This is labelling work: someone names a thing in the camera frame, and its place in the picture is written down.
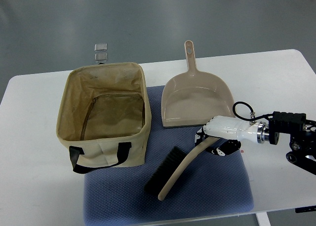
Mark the beige hand broom black bristles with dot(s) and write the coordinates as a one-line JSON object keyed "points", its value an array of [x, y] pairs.
{"points": [[172, 167]]}

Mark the upper metal floor plate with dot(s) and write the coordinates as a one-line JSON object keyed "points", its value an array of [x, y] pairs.
{"points": [[100, 47]]}

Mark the cream fabric bag black handle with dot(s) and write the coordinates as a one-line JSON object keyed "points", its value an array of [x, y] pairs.
{"points": [[105, 118]]}

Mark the beige plastic dustpan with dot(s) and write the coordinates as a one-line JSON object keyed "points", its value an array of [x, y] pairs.
{"points": [[194, 97]]}

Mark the white table leg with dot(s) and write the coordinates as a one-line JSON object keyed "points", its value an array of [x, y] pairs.
{"points": [[263, 219]]}

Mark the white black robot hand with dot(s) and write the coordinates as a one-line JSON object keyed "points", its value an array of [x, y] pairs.
{"points": [[223, 134]]}

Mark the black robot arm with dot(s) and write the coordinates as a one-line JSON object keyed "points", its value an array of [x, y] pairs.
{"points": [[301, 130]]}

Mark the blue mesh cushion mat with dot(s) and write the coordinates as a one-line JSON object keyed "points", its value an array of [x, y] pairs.
{"points": [[211, 185]]}

